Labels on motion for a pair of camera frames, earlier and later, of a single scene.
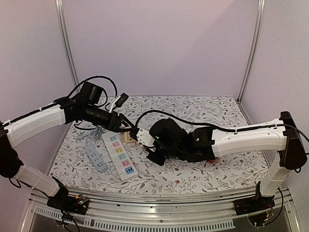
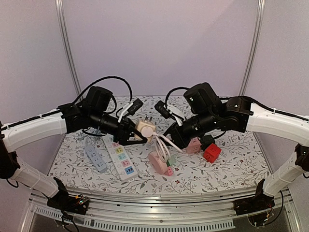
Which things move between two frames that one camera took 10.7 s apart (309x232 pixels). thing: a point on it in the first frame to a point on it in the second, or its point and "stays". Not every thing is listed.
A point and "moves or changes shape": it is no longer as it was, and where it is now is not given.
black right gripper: (157, 157) to (178, 135)
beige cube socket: (125, 137) moves or changes shape
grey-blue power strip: (98, 164) stays
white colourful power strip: (123, 164) stays
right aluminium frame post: (250, 65) stays
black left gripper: (114, 122) to (125, 127)
